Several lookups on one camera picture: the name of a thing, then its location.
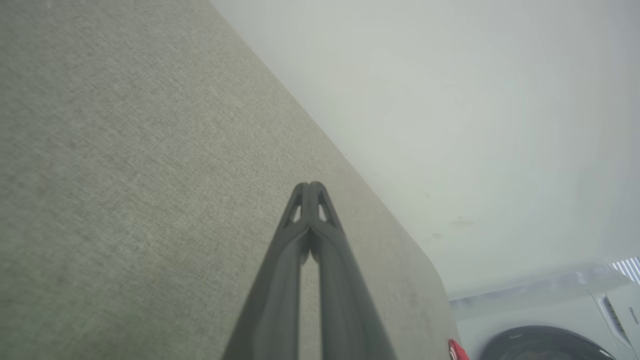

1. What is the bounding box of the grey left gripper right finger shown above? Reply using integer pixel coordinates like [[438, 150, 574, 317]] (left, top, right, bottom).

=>
[[310, 181, 397, 360]]

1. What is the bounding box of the red and white garment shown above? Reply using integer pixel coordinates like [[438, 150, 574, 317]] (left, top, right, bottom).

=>
[[448, 339, 471, 360]]

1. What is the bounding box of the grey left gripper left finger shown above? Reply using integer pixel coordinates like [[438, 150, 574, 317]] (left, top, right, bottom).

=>
[[222, 182, 312, 360]]

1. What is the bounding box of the dark round washing machine door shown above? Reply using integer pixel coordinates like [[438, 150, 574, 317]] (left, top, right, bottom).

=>
[[480, 326, 617, 360]]

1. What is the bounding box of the grey fabric sofa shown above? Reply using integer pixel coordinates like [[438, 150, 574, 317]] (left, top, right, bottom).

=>
[[0, 0, 463, 360]]

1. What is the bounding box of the white washing machine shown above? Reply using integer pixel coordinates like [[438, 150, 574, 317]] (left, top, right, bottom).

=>
[[449, 257, 640, 360]]

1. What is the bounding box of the white slatted blind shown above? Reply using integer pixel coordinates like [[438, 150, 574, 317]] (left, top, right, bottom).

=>
[[611, 257, 640, 285]]

